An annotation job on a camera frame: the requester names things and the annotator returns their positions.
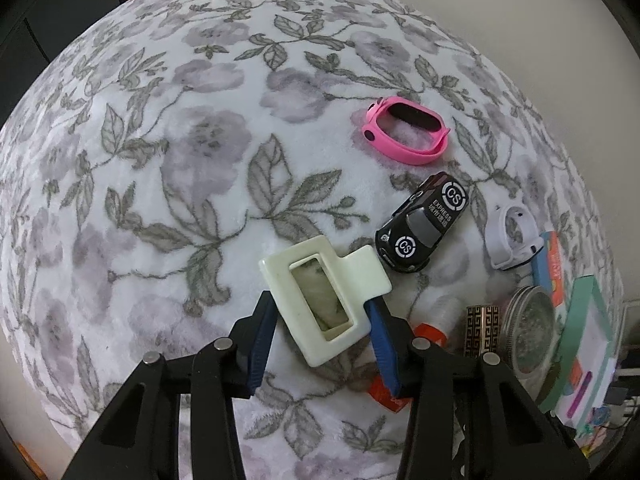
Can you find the dark cabinet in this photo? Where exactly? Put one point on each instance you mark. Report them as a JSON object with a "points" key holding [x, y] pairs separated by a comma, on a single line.
{"points": [[40, 20]]}

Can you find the white smartwatch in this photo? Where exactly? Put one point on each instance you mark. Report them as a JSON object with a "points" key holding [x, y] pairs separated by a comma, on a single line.
{"points": [[497, 240]]}

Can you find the red and white small bottle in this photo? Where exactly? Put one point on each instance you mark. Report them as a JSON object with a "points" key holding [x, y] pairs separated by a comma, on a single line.
{"points": [[445, 310]]}

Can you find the black toy car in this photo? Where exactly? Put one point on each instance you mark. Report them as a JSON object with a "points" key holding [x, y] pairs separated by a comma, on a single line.
{"points": [[425, 220]]}

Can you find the purple plastic ruler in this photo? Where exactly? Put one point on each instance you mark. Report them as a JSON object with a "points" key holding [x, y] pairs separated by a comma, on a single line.
{"points": [[582, 392]]}

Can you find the blue and orange small box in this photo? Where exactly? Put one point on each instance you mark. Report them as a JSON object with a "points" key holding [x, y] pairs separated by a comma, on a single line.
{"points": [[552, 265]]}

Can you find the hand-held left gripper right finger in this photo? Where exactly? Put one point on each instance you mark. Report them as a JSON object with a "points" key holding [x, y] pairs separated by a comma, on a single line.
{"points": [[385, 355]]}

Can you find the cream hair claw clip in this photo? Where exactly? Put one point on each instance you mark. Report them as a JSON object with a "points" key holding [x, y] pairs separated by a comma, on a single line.
{"points": [[290, 270]]}

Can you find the pink fitness band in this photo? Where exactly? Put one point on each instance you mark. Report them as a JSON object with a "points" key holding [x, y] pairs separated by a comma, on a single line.
{"points": [[380, 140]]}

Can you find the gold patterned rectangular case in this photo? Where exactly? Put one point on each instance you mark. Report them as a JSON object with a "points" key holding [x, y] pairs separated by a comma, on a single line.
{"points": [[482, 327]]}

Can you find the mint green tray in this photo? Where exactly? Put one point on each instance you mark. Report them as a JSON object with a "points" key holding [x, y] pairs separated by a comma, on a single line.
{"points": [[595, 330]]}

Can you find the round metal tin with beads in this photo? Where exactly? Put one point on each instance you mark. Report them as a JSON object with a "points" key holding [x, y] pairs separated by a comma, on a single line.
{"points": [[532, 325]]}

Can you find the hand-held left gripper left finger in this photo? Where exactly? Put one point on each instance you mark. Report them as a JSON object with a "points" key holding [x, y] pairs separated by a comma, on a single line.
{"points": [[260, 345]]}

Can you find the colourful small trinkets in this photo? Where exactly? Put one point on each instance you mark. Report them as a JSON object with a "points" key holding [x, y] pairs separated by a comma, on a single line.
{"points": [[600, 417]]}

